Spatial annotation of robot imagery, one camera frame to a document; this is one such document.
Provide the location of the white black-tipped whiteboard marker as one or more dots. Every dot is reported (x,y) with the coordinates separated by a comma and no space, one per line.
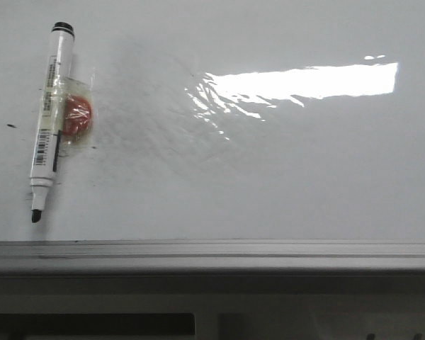
(65,115)

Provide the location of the white whiteboard with aluminium frame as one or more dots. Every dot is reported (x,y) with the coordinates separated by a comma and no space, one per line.
(228,137)

